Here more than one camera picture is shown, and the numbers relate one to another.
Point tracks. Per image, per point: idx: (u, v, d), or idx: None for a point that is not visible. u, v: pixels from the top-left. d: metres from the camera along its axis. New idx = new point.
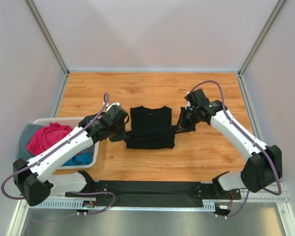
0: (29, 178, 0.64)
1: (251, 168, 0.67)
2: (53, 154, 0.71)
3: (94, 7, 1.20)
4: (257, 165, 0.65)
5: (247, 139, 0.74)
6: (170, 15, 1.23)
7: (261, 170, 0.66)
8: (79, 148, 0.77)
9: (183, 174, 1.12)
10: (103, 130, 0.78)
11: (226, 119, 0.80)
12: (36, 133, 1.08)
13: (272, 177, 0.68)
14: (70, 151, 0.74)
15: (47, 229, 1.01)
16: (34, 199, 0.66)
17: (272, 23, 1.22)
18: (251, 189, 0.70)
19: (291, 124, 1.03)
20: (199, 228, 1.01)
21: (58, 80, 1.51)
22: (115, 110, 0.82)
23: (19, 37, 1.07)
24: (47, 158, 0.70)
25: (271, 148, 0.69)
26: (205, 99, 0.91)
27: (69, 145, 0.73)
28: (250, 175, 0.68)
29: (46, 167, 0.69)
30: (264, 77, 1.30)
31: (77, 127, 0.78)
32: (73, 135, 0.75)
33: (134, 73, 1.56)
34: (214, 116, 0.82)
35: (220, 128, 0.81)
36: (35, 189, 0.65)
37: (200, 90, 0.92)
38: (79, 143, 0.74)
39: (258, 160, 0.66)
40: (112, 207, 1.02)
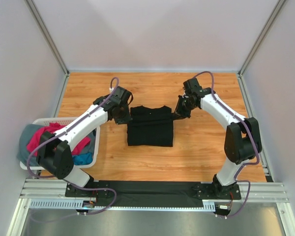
0: (59, 146, 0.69)
1: (230, 136, 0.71)
2: (78, 125, 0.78)
3: (94, 7, 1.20)
4: (235, 133, 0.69)
5: (228, 113, 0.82)
6: (170, 15, 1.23)
7: (240, 138, 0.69)
8: (97, 123, 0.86)
9: (183, 174, 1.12)
10: (115, 107, 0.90)
11: (213, 100, 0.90)
12: (36, 133, 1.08)
13: (250, 147, 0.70)
14: (91, 124, 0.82)
15: (47, 229, 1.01)
16: (62, 168, 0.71)
17: (272, 23, 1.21)
18: (233, 159, 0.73)
19: (291, 124, 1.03)
20: (199, 228, 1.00)
21: (58, 80, 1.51)
22: (121, 91, 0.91)
23: (19, 37, 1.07)
24: (73, 129, 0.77)
25: (249, 120, 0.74)
26: (199, 86, 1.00)
27: (90, 118, 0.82)
28: (230, 144, 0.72)
29: (73, 136, 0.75)
30: (264, 77, 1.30)
31: (93, 105, 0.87)
32: (92, 110, 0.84)
33: (134, 73, 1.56)
34: (202, 98, 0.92)
35: (208, 107, 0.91)
36: (66, 155, 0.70)
37: (194, 79, 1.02)
38: (99, 116, 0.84)
39: (236, 128, 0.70)
40: (112, 207, 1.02)
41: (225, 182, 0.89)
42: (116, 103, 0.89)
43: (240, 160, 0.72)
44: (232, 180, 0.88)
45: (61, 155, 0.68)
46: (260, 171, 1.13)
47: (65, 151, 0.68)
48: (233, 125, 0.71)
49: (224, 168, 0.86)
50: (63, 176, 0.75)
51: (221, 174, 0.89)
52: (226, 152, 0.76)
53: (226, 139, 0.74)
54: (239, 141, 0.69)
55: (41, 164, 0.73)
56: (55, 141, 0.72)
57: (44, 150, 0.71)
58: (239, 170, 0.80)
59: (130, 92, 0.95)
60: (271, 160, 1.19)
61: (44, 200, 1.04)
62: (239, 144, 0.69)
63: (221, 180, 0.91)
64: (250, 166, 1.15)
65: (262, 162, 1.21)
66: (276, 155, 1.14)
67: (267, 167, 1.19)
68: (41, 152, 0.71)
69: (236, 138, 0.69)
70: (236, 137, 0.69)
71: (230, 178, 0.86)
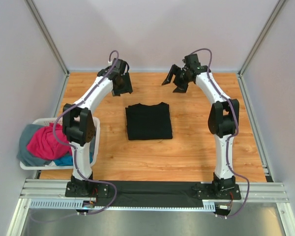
0: (82, 112, 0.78)
1: (214, 113, 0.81)
2: (91, 94, 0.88)
3: (94, 7, 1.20)
4: (217, 111, 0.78)
5: (216, 92, 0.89)
6: (170, 15, 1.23)
7: (221, 115, 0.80)
8: (104, 92, 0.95)
9: (183, 174, 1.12)
10: (118, 77, 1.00)
11: (206, 77, 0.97)
12: (36, 133, 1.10)
13: (229, 122, 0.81)
14: (102, 92, 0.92)
15: (47, 229, 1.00)
16: (87, 132, 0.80)
17: (272, 24, 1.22)
18: (214, 131, 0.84)
19: (291, 124, 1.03)
20: (199, 228, 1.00)
21: (58, 80, 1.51)
22: (120, 61, 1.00)
23: (19, 37, 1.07)
24: (88, 97, 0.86)
25: (233, 101, 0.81)
26: (198, 63, 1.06)
27: (100, 87, 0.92)
28: (213, 120, 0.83)
29: (91, 103, 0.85)
30: (264, 77, 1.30)
31: (98, 76, 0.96)
32: (100, 80, 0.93)
33: (134, 73, 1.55)
34: (197, 75, 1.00)
35: (201, 83, 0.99)
36: (89, 119, 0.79)
37: (195, 55, 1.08)
38: (106, 85, 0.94)
39: (219, 106, 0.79)
40: (112, 207, 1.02)
41: (221, 172, 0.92)
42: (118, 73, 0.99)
43: (221, 133, 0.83)
44: (228, 169, 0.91)
45: (85, 118, 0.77)
46: (260, 171, 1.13)
47: (88, 115, 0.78)
48: (217, 104, 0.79)
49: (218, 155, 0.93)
50: (88, 142, 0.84)
51: (217, 166, 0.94)
52: (209, 126, 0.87)
53: (210, 114, 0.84)
54: (220, 117, 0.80)
55: (67, 133, 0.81)
56: (76, 110, 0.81)
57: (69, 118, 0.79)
58: (227, 149, 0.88)
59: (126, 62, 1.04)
60: (271, 160, 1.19)
61: (44, 200, 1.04)
62: (220, 119, 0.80)
63: (218, 174, 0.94)
64: (250, 166, 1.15)
65: (262, 162, 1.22)
66: (276, 155, 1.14)
67: (267, 167, 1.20)
68: (66, 122, 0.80)
69: (218, 114, 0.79)
70: (217, 114, 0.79)
71: (223, 166, 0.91)
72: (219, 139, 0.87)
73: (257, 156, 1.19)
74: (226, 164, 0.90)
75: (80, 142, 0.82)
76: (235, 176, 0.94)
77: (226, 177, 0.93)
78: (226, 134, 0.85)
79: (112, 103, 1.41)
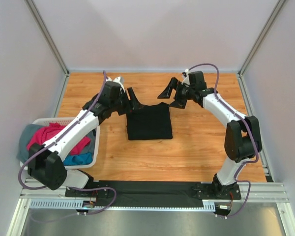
0: (48, 159, 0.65)
1: (230, 135, 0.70)
2: (67, 134, 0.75)
3: (93, 7, 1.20)
4: (235, 131, 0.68)
5: (228, 111, 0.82)
6: (170, 15, 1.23)
7: (240, 137, 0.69)
8: (88, 129, 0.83)
9: (183, 174, 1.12)
10: (105, 110, 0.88)
11: (215, 99, 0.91)
12: (36, 133, 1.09)
13: (250, 147, 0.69)
14: (82, 131, 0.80)
15: (47, 229, 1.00)
16: (54, 179, 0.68)
17: (272, 24, 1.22)
18: (232, 156, 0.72)
19: (291, 124, 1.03)
20: (199, 228, 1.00)
21: (58, 80, 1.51)
22: (108, 88, 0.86)
23: (19, 37, 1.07)
24: (63, 138, 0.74)
25: (250, 119, 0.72)
26: (203, 82, 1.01)
27: (80, 125, 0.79)
28: (230, 143, 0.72)
29: (64, 145, 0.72)
30: (264, 77, 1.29)
31: (82, 110, 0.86)
32: (81, 116, 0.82)
33: (134, 73, 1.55)
34: (205, 97, 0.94)
35: (209, 105, 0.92)
36: (57, 166, 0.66)
37: (201, 73, 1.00)
38: (89, 122, 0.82)
39: (236, 126, 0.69)
40: (112, 207, 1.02)
41: (225, 181, 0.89)
42: (107, 103, 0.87)
43: (239, 158, 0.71)
44: (232, 179, 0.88)
45: (52, 166, 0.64)
46: (260, 171, 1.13)
47: (57, 162, 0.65)
48: (233, 123, 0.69)
49: (224, 166, 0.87)
50: (58, 185, 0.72)
51: (221, 173, 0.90)
52: (226, 148, 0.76)
53: (226, 136, 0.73)
54: (238, 139, 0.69)
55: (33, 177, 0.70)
56: (45, 152, 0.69)
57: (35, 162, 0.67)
58: (239, 169, 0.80)
59: (118, 85, 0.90)
60: (271, 160, 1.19)
61: (44, 200, 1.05)
62: (239, 142, 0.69)
63: (221, 179, 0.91)
64: (250, 166, 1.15)
65: (262, 162, 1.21)
66: (276, 155, 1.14)
67: (267, 167, 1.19)
68: (31, 165, 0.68)
69: (235, 135, 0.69)
70: (236, 135, 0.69)
71: (230, 177, 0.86)
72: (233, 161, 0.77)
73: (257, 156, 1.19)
74: (233, 177, 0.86)
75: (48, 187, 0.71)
76: (232, 184, 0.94)
77: (229, 183, 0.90)
78: (245, 159, 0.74)
79: None
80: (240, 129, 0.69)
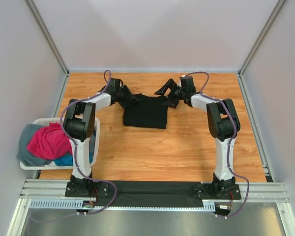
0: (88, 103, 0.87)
1: (210, 113, 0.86)
2: (95, 98, 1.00)
3: (94, 7, 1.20)
4: (213, 110, 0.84)
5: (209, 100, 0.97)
6: (170, 15, 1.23)
7: (218, 113, 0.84)
8: (105, 102, 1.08)
9: (183, 174, 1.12)
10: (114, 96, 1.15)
11: (199, 95, 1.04)
12: (36, 133, 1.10)
13: (229, 123, 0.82)
14: (102, 101, 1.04)
15: (47, 229, 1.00)
16: (89, 124, 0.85)
17: (272, 24, 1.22)
18: (215, 134, 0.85)
19: (290, 125, 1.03)
20: (199, 228, 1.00)
21: (58, 80, 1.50)
22: (113, 80, 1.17)
23: (19, 37, 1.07)
24: (92, 99, 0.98)
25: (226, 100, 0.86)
26: (193, 87, 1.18)
27: (102, 95, 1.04)
28: (211, 120, 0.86)
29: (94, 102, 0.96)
30: (264, 77, 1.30)
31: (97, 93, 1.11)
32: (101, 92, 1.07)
33: (134, 73, 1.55)
34: (191, 97, 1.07)
35: (195, 102, 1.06)
36: (93, 111, 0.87)
37: (191, 78, 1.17)
38: (107, 96, 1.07)
39: (213, 104, 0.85)
40: (111, 207, 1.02)
41: (221, 174, 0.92)
42: (113, 91, 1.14)
43: (221, 135, 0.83)
44: (228, 171, 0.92)
45: (91, 108, 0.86)
46: (260, 171, 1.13)
47: (94, 107, 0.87)
48: (211, 103, 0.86)
49: (218, 158, 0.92)
50: (87, 137, 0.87)
51: (218, 168, 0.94)
52: (210, 131, 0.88)
53: (209, 118, 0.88)
54: (217, 116, 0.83)
55: (69, 126, 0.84)
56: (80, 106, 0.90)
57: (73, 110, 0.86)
58: (228, 152, 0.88)
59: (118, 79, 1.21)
60: (271, 160, 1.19)
61: (44, 200, 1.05)
62: (218, 119, 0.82)
63: (217, 175, 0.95)
64: (250, 166, 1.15)
65: (262, 162, 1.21)
66: (276, 155, 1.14)
67: (267, 167, 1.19)
68: (69, 115, 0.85)
69: (213, 112, 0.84)
70: (213, 113, 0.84)
71: (224, 168, 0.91)
72: (220, 142, 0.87)
73: (257, 156, 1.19)
74: (227, 166, 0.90)
75: (80, 135, 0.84)
76: (234, 177, 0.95)
77: (227, 178, 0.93)
78: (227, 137, 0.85)
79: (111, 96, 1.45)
80: (217, 107, 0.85)
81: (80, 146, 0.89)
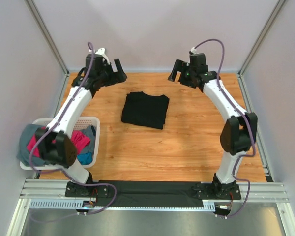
0: (58, 136, 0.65)
1: (227, 130, 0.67)
2: (67, 112, 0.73)
3: (94, 7, 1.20)
4: (233, 128, 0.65)
5: (229, 104, 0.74)
6: (170, 15, 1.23)
7: (237, 132, 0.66)
8: (84, 103, 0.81)
9: (183, 174, 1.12)
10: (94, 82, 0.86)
11: (217, 86, 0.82)
12: (36, 133, 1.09)
13: (246, 140, 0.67)
14: (81, 103, 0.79)
15: (47, 229, 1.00)
16: (68, 155, 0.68)
17: (272, 25, 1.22)
18: (227, 149, 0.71)
19: (290, 125, 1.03)
20: (199, 228, 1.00)
21: (58, 80, 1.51)
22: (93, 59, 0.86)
23: (19, 37, 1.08)
24: (64, 116, 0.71)
25: (250, 115, 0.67)
26: (205, 65, 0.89)
27: (76, 101, 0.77)
28: (225, 135, 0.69)
29: (68, 123, 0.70)
30: (264, 77, 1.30)
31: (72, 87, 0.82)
32: (74, 92, 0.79)
33: (134, 73, 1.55)
34: (205, 83, 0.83)
35: (208, 92, 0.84)
36: (67, 143, 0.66)
37: (202, 54, 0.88)
38: (83, 96, 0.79)
39: (235, 122, 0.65)
40: (112, 207, 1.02)
41: (223, 179, 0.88)
42: (95, 76, 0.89)
43: (234, 151, 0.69)
44: (231, 176, 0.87)
45: (63, 143, 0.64)
46: (259, 171, 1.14)
47: (65, 140, 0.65)
48: (233, 119, 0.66)
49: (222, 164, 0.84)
50: (71, 163, 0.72)
51: (221, 171, 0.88)
52: (222, 141, 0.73)
53: (223, 130, 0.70)
54: (235, 135, 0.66)
55: (46, 159, 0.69)
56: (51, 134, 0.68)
57: (44, 143, 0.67)
58: (236, 164, 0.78)
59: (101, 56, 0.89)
60: (271, 160, 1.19)
61: (44, 200, 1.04)
62: (234, 137, 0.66)
63: (220, 177, 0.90)
64: (250, 166, 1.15)
65: (262, 162, 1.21)
66: (276, 155, 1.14)
67: (267, 167, 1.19)
68: (42, 149, 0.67)
69: (232, 132, 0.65)
70: (231, 132, 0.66)
71: (228, 175, 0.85)
72: (229, 155, 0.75)
73: (257, 156, 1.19)
74: (231, 173, 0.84)
75: (64, 165, 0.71)
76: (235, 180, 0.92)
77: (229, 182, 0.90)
78: (239, 151, 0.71)
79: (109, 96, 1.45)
80: (238, 125, 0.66)
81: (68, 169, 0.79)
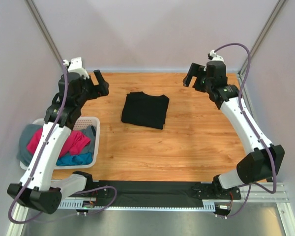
0: (32, 193, 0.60)
1: (250, 164, 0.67)
2: (40, 162, 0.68)
3: (94, 7, 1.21)
4: (256, 164, 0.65)
5: (252, 132, 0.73)
6: (170, 15, 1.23)
7: (260, 167, 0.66)
8: (60, 144, 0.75)
9: (183, 174, 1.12)
10: (72, 112, 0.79)
11: (238, 108, 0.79)
12: (36, 133, 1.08)
13: (267, 173, 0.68)
14: (56, 146, 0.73)
15: (47, 229, 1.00)
16: (48, 204, 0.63)
17: (272, 24, 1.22)
18: (245, 180, 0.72)
19: (290, 125, 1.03)
20: (199, 228, 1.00)
21: (58, 80, 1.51)
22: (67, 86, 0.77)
23: (19, 37, 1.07)
24: (37, 168, 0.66)
25: (275, 149, 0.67)
26: (224, 77, 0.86)
27: (49, 145, 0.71)
28: (246, 168, 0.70)
29: (43, 176, 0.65)
30: (264, 77, 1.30)
31: (46, 124, 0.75)
32: (48, 133, 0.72)
33: (134, 73, 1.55)
34: (225, 102, 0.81)
35: (227, 110, 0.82)
36: (44, 196, 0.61)
37: (223, 66, 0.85)
38: (58, 137, 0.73)
39: (259, 159, 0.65)
40: (111, 207, 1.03)
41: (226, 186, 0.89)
42: (73, 102, 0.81)
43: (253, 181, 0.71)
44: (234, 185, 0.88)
45: (40, 200, 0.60)
46: None
47: (41, 195, 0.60)
48: (257, 154, 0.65)
49: (229, 175, 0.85)
50: (56, 207, 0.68)
51: (225, 179, 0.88)
52: (239, 169, 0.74)
53: (243, 161, 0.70)
54: (256, 170, 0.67)
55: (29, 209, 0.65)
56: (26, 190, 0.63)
57: (22, 201, 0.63)
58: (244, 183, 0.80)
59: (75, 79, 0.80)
60: None
61: None
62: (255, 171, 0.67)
63: (222, 184, 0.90)
64: None
65: None
66: None
67: None
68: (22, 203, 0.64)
69: (255, 167, 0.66)
70: (254, 167, 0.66)
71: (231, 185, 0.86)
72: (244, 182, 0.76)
73: None
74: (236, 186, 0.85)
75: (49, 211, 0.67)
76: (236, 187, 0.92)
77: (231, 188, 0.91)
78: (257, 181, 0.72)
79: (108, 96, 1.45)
80: (261, 160, 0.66)
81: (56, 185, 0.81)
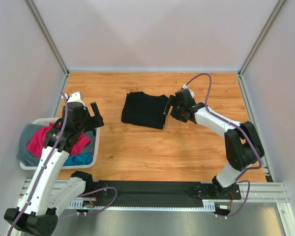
0: (29, 219, 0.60)
1: (230, 145, 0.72)
2: (38, 187, 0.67)
3: (94, 8, 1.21)
4: (234, 140, 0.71)
5: (222, 121, 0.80)
6: (170, 15, 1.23)
7: (240, 145, 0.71)
8: (59, 167, 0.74)
9: (183, 174, 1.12)
10: (71, 136, 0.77)
11: (206, 112, 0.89)
12: (36, 133, 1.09)
13: (250, 151, 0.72)
14: (55, 169, 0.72)
15: None
16: (45, 229, 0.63)
17: (272, 24, 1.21)
18: (237, 167, 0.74)
19: (291, 125, 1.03)
20: (199, 228, 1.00)
21: (58, 80, 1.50)
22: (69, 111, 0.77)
23: (19, 37, 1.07)
24: (35, 193, 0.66)
25: (245, 125, 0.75)
26: (192, 99, 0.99)
27: (47, 169, 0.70)
28: (230, 152, 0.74)
29: (40, 201, 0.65)
30: (264, 77, 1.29)
31: (45, 148, 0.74)
32: (46, 158, 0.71)
33: (134, 73, 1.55)
34: (196, 113, 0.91)
35: (202, 120, 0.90)
36: (41, 221, 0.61)
37: (188, 91, 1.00)
38: (57, 161, 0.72)
39: (233, 134, 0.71)
40: (111, 207, 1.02)
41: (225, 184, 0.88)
42: (73, 128, 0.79)
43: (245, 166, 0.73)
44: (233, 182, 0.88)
45: (36, 225, 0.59)
46: (259, 171, 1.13)
47: (38, 221, 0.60)
48: (230, 132, 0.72)
49: (225, 170, 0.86)
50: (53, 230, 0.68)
51: (222, 177, 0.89)
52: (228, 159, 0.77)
53: (226, 146, 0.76)
54: (239, 147, 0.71)
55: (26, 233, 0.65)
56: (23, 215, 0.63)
57: (17, 226, 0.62)
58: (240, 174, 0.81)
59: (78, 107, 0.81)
60: (271, 160, 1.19)
61: None
62: (240, 151, 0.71)
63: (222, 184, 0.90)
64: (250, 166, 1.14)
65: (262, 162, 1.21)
66: (276, 155, 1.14)
67: (267, 167, 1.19)
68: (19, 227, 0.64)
69: (235, 144, 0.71)
70: (235, 144, 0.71)
71: (230, 181, 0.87)
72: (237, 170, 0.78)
73: None
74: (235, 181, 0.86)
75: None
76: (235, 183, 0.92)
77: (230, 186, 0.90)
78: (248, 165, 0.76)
79: (108, 96, 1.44)
80: (237, 136, 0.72)
81: (50, 201, 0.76)
